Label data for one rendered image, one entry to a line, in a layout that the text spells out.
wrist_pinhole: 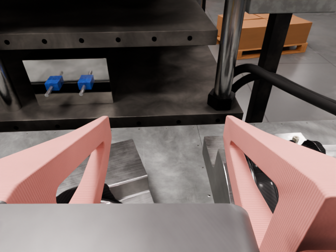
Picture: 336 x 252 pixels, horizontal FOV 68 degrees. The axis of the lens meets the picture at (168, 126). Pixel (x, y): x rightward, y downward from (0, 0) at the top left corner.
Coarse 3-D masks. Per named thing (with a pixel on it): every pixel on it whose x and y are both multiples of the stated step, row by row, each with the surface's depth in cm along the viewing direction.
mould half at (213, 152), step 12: (300, 132) 66; (204, 144) 64; (216, 144) 62; (300, 144) 62; (204, 156) 65; (216, 156) 52; (216, 168) 52; (216, 180) 52; (228, 180) 45; (216, 192) 53; (228, 192) 44
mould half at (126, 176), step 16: (112, 144) 55; (128, 144) 55; (112, 160) 51; (128, 160) 51; (80, 176) 47; (112, 176) 47; (128, 176) 47; (144, 176) 48; (112, 192) 46; (128, 192) 48; (144, 192) 49
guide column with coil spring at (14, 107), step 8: (0, 56) 79; (0, 64) 79; (0, 72) 79; (0, 80) 80; (8, 80) 82; (0, 88) 82; (8, 88) 83; (0, 96) 84; (8, 96) 84; (16, 96) 87; (8, 104) 86; (16, 104) 87
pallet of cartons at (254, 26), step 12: (252, 24) 313; (264, 24) 313; (300, 24) 318; (240, 36) 307; (252, 36) 311; (288, 36) 324; (300, 36) 329; (240, 48) 317; (252, 48) 320; (300, 48) 340
